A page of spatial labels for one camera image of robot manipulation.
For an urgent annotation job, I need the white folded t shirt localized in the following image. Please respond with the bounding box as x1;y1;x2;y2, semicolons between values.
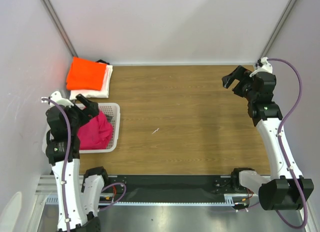
69;65;113;100

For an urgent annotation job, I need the pink t shirt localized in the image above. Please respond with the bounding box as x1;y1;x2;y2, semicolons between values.
77;110;114;150

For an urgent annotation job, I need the white cable duct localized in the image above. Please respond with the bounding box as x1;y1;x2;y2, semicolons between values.
46;193;261;207

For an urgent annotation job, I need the white plastic basket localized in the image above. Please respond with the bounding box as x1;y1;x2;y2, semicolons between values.
46;102;121;154

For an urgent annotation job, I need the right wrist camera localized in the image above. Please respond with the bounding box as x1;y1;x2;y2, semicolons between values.
253;57;273;74

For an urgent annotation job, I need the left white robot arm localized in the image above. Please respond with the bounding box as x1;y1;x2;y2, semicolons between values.
42;91;110;231

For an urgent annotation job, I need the black folded t shirt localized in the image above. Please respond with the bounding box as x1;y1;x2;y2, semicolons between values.
96;59;110;65

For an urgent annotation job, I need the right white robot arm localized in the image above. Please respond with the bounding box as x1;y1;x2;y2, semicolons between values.
222;66;314;210

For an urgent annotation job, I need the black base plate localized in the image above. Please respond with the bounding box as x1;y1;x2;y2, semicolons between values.
102;175;250;200

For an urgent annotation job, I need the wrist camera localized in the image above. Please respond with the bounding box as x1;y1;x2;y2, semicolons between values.
41;91;74;107
253;57;273;74

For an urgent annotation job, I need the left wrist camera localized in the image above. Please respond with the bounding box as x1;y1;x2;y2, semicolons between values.
41;91;74;107

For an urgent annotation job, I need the grey t shirt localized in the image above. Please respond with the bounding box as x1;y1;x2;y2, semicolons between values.
105;114;115;123

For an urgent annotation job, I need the orange folded t shirt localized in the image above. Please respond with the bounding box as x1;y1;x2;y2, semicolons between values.
66;57;107;90

